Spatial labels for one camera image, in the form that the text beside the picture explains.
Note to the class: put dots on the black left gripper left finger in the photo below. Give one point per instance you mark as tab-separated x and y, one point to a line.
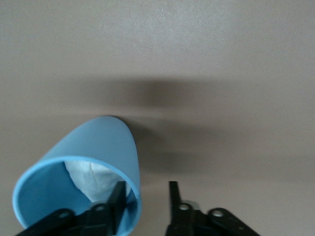
119	204

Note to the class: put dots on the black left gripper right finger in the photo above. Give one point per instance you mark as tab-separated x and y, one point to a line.
175	204

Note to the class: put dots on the blue cup holding white tissue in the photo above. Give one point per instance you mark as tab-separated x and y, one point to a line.
98	140

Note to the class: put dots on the crumpled white tissue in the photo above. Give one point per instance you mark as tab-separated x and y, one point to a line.
93	179

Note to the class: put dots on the brown table cover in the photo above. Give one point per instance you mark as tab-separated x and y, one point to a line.
197	49

